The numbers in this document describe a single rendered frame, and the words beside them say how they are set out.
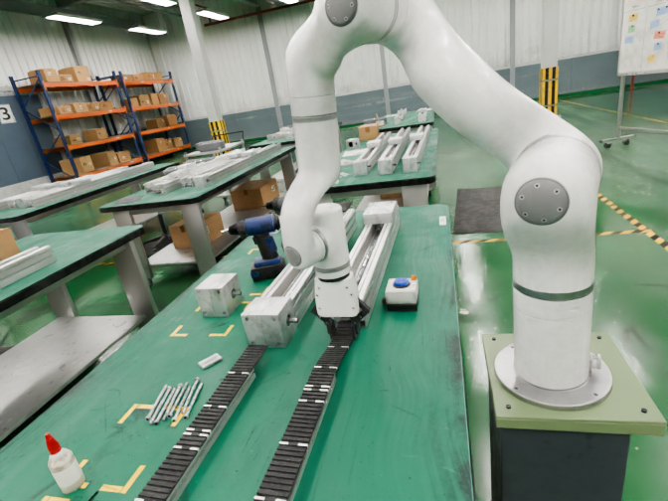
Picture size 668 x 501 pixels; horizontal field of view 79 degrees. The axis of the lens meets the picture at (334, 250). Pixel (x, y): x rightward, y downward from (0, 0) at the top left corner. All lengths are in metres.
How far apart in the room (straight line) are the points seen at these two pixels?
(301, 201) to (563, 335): 0.51
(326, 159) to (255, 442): 0.55
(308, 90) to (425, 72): 0.23
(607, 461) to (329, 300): 0.59
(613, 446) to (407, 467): 0.34
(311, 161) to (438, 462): 0.58
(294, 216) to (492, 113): 0.39
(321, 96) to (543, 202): 0.44
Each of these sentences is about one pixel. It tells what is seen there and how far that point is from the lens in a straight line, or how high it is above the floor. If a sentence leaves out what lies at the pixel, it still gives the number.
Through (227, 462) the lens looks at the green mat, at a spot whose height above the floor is 0.78.
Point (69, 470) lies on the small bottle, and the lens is 0.90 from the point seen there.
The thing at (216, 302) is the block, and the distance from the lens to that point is 1.26.
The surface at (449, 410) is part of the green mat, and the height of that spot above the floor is 0.78.
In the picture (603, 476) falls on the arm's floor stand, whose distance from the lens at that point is 0.92.
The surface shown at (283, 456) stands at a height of 0.81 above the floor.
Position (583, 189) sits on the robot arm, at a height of 1.18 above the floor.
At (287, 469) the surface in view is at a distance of 0.73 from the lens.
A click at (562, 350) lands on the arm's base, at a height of 0.90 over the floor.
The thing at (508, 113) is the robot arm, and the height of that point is 1.27.
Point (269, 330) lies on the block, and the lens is 1.03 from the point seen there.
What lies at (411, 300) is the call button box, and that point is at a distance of 1.09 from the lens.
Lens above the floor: 1.34
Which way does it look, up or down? 21 degrees down
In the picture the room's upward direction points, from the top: 10 degrees counter-clockwise
